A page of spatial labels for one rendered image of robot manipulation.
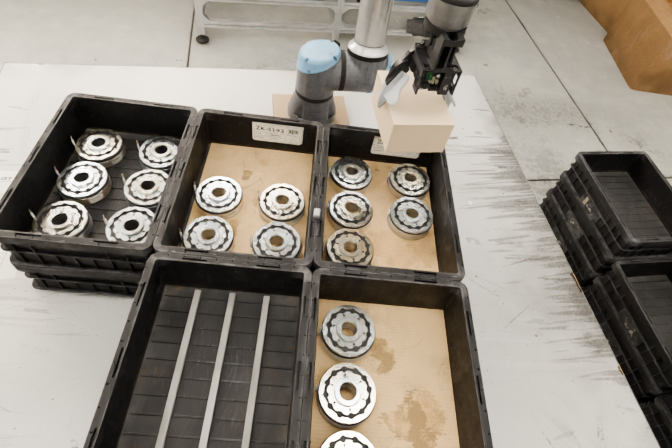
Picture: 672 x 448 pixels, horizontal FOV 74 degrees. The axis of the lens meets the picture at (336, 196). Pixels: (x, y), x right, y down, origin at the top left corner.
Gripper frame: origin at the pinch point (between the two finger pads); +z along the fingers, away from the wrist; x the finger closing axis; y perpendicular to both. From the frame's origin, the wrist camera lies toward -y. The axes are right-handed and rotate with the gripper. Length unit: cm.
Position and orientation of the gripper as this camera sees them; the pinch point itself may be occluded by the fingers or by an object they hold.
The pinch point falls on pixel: (411, 105)
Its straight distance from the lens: 92.9
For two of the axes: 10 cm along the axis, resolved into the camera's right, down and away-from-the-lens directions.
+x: 9.8, -0.2, 1.8
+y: 1.3, 7.9, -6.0
